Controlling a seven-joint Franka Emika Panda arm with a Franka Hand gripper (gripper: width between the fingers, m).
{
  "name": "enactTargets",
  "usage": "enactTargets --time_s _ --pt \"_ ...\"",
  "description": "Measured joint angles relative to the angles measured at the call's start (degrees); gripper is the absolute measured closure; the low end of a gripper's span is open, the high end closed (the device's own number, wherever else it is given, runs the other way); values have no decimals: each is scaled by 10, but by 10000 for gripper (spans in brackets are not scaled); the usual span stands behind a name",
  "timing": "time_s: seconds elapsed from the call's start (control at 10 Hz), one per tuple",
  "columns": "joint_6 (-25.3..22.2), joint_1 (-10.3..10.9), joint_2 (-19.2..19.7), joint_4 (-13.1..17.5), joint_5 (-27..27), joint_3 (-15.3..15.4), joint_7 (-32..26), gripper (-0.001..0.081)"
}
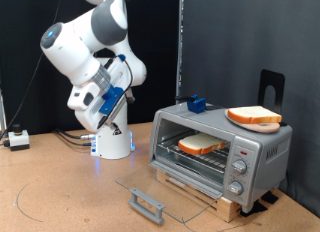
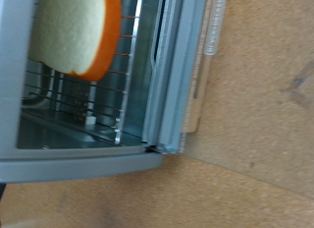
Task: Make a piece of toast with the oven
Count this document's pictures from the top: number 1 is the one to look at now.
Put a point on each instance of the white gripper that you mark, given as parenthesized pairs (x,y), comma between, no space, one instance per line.
(83,108)

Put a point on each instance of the black spatula with blue block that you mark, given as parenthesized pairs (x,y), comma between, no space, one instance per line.
(196,106)

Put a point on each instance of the white bread slice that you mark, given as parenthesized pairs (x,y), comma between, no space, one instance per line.
(200,142)
(253,112)

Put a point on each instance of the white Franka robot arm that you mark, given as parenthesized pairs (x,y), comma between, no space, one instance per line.
(110,142)

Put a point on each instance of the silver oven temperature knob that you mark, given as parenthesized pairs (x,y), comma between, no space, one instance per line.
(239,166)

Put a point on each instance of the silver oven timer knob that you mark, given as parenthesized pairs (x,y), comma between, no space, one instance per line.
(235,188)

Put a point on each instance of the silver toaster oven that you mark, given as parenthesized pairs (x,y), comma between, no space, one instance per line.
(266,148)

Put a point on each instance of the vertical metal pole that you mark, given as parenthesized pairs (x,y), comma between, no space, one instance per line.
(180,42)

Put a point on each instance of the emergency stop button box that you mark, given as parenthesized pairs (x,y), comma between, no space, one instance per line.
(18,140)

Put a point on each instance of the round pinkish wooden plate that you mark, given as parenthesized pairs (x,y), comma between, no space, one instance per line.
(263,127)

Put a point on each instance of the wooden pallet base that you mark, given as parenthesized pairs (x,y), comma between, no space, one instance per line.
(230,208)

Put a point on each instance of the black metal bookend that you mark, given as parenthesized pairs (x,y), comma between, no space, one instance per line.
(263,78)

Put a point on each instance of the black tape patch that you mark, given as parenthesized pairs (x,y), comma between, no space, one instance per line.
(270,197)

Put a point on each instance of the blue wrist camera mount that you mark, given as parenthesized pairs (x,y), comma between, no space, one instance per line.
(110,98)

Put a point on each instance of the metal frame leg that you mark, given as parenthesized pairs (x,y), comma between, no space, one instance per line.
(2,115)

